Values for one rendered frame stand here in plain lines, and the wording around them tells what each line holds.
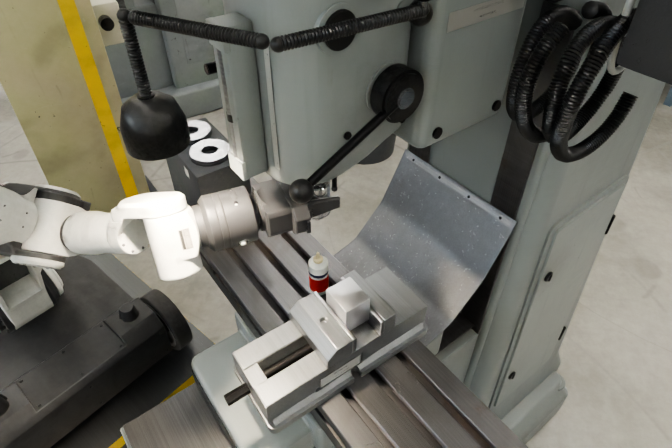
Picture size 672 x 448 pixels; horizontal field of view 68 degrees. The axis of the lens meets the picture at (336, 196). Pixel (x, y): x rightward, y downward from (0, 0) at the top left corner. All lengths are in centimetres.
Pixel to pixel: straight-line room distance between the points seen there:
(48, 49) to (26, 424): 147
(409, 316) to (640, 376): 151
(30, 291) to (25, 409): 28
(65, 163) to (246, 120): 202
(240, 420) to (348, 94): 68
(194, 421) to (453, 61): 87
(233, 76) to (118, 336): 105
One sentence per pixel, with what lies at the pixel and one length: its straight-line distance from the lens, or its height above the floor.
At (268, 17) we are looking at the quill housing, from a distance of 56.
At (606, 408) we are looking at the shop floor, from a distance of 220.
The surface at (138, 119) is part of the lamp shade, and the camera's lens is 57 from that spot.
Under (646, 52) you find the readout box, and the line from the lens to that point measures 62.
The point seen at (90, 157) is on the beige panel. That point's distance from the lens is 262.
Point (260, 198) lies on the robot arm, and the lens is 76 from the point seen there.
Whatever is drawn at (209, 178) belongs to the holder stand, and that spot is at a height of 111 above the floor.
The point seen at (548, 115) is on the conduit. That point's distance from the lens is 68.
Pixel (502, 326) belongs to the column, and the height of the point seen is 76.
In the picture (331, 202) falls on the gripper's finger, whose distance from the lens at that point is 78.
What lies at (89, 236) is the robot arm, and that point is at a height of 121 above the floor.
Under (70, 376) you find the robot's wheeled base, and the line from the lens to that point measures 150.
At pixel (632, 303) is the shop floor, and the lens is 258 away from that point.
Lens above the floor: 175
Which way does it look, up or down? 40 degrees down
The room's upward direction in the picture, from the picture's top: straight up
